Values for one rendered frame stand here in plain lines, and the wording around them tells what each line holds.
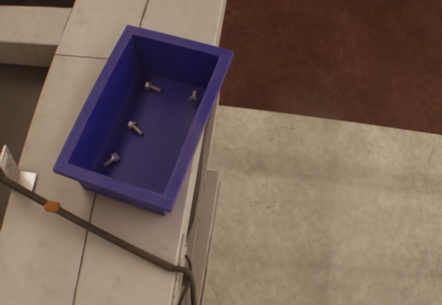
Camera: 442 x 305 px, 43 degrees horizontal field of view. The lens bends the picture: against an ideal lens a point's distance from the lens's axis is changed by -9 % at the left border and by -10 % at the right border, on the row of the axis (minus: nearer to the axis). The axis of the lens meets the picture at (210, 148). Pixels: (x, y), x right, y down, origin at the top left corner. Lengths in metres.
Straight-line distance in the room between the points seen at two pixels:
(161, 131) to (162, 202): 0.16
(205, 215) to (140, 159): 0.44
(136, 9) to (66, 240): 0.39
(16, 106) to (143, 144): 0.25
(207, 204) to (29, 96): 0.45
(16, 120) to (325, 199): 1.02
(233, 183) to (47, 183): 0.98
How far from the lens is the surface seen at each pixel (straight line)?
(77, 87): 0.87
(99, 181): 0.70
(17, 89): 0.98
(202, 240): 1.19
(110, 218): 0.76
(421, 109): 1.96
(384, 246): 1.71
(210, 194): 1.23
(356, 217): 1.72
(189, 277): 0.74
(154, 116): 0.82
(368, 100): 1.91
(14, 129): 0.94
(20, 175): 0.81
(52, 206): 0.74
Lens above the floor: 1.54
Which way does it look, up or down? 61 degrees down
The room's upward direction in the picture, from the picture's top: 2 degrees clockwise
